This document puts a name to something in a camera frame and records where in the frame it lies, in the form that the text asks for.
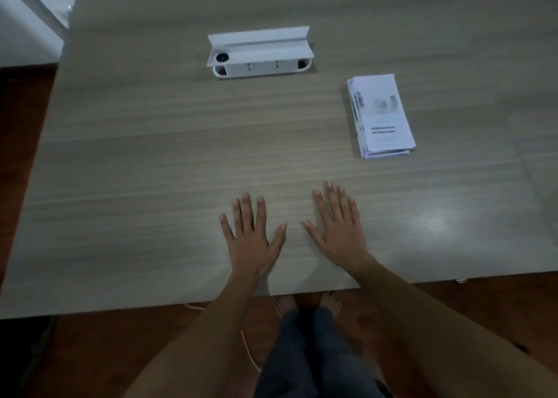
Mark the person's right forearm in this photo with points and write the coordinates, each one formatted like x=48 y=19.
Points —
x=436 y=332

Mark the person's right foot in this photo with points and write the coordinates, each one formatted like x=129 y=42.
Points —
x=330 y=301

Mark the stack of white leaflets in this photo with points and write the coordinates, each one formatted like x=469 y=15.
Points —
x=381 y=114

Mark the person's left foot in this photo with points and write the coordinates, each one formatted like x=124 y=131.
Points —
x=285 y=302

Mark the person's left thumb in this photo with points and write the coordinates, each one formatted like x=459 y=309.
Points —
x=277 y=237

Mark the person's dark trousers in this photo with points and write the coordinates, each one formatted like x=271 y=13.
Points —
x=311 y=358

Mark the person's right thumb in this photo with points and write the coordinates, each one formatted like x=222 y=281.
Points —
x=314 y=233

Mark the person's right hand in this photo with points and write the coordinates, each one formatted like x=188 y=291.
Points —
x=342 y=236

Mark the person's left hand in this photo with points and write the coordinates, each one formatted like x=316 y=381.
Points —
x=250 y=249

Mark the person's left little finger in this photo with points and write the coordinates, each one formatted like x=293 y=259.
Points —
x=227 y=226

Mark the person's right middle finger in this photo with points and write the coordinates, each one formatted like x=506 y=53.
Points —
x=334 y=201

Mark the white brochure holder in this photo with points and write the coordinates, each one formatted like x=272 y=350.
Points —
x=260 y=55

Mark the person's left middle finger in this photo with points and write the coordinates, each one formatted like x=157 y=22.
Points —
x=248 y=212

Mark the person's foot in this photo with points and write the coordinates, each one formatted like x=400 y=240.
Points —
x=330 y=301
x=285 y=302

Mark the person's right little finger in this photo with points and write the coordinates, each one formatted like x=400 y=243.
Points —
x=355 y=212

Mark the person's left forearm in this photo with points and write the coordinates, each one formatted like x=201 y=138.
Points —
x=196 y=341

